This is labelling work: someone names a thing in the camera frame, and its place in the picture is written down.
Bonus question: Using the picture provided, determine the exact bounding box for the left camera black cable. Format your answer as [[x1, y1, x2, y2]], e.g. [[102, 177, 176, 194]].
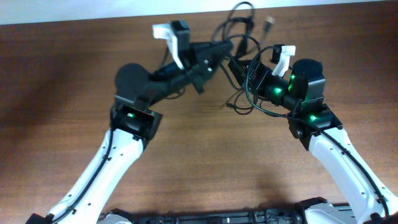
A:
[[49, 46, 187, 224]]

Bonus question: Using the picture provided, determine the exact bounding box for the thin black USB cable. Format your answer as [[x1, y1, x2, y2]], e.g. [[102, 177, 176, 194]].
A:
[[219, 55, 259, 115]]

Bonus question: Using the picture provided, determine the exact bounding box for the camera black cable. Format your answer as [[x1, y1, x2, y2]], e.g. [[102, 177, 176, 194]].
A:
[[49, 46, 187, 224], [244, 45, 390, 218]]

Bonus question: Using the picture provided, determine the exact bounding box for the right camera black cable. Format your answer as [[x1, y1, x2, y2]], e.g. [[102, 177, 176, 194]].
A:
[[244, 45, 390, 218]]

